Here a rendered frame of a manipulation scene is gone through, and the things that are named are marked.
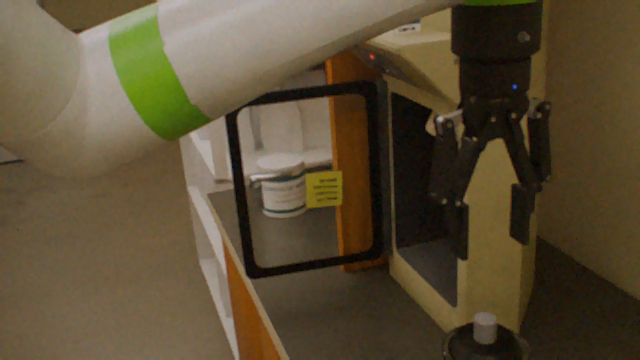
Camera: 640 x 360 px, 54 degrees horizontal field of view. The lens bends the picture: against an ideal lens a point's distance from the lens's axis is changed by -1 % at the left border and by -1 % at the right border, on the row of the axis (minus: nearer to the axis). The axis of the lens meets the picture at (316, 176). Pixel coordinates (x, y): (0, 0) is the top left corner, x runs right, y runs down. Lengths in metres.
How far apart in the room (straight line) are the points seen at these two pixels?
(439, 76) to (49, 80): 0.62
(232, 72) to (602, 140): 1.05
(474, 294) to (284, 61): 0.73
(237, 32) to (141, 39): 0.08
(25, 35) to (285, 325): 0.93
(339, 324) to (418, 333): 0.16
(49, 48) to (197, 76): 0.11
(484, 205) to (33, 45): 0.78
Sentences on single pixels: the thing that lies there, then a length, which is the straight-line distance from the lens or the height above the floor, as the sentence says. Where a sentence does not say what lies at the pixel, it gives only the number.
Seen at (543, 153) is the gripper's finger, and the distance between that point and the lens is 0.77.
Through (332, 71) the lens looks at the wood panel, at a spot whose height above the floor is 1.40.
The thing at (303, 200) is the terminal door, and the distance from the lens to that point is 1.32.
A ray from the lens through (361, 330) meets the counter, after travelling 1.28.
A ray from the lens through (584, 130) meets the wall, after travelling 1.49.
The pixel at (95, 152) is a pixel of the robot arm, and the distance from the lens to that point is 0.57.
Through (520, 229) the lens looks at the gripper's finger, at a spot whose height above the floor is 1.33.
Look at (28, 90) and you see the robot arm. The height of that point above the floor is 1.58.
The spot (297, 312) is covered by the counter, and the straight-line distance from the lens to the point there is 1.35.
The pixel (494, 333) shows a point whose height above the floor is 1.19.
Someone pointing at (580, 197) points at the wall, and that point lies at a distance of 1.54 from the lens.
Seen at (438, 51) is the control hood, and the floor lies 1.49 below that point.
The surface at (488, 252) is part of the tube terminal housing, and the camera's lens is 1.14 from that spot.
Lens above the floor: 1.68
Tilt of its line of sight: 21 degrees down
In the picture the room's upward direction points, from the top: 5 degrees counter-clockwise
